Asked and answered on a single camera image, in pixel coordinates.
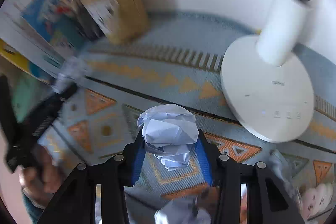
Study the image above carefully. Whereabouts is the white desk lamp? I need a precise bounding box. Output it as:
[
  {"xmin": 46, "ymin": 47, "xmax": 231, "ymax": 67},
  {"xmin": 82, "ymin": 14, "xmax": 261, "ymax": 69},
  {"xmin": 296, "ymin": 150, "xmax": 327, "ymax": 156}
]
[{"xmin": 220, "ymin": 0, "xmax": 316, "ymax": 143}]

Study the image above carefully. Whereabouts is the blue picture book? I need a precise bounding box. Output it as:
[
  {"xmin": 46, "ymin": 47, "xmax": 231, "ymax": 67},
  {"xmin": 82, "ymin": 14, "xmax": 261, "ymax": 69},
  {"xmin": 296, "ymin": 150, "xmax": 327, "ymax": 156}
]
[{"xmin": 21, "ymin": 0, "xmax": 88, "ymax": 49}]

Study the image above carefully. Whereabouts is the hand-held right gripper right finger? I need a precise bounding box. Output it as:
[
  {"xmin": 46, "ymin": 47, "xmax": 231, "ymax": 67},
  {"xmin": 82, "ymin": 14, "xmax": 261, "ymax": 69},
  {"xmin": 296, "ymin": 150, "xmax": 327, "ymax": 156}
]
[{"xmin": 196, "ymin": 130, "xmax": 306, "ymax": 224}]

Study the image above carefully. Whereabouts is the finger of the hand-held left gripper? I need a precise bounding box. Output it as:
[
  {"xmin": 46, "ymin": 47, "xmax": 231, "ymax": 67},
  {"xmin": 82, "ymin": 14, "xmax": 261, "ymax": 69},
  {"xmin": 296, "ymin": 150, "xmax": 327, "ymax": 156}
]
[{"xmin": 29, "ymin": 83, "xmax": 78, "ymax": 136}]

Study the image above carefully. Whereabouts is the person's left hand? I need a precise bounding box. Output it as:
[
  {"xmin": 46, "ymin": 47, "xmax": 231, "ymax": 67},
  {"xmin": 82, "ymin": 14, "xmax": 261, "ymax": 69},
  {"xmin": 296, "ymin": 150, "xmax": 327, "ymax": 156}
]
[{"xmin": 20, "ymin": 145, "xmax": 66, "ymax": 196}]

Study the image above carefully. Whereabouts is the yellow flat box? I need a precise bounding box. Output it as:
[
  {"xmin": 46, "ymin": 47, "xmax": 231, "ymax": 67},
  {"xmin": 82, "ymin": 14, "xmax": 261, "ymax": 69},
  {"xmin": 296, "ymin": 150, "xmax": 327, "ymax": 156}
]
[{"xmin": 0, "ymin": 39, "xmax": 51, "ymax": 84}]

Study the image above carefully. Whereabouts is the white paper ball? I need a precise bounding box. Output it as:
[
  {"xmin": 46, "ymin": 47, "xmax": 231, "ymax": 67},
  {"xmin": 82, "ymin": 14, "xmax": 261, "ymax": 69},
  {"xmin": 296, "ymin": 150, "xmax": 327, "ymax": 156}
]
[
  {"xmin": 154, "ymin": 198, "xmax": 213, "ymax": 224},
  {"xmin": 51, "ymin": 55, "xmax": 88, "ymax": 94},
  {"xmin": 137, "ymin": 104, "xmax": 199, "ymax": 171}
]

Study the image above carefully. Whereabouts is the pink plush toy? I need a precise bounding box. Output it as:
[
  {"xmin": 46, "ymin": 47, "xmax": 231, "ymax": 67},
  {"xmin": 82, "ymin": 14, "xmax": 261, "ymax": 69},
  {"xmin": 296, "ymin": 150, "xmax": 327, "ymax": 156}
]
[{"xmin": 301, "ymin": 182, "xmax": 334, "ymax": 221}]

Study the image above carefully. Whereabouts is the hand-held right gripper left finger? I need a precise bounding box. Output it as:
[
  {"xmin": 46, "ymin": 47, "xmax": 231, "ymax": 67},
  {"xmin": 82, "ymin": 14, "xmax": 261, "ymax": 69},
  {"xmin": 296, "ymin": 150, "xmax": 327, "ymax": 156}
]
[{"xmin": 37, "ymin": 132, "xmax": 147, "ymax": 224}]

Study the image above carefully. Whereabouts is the cardboard pen holder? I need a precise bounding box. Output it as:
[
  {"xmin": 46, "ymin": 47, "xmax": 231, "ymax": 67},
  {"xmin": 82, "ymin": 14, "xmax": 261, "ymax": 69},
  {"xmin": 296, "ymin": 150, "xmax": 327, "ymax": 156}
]
[{"xmin": 79, "ymin": 0, "xmax": 150, "ymax": 45}]

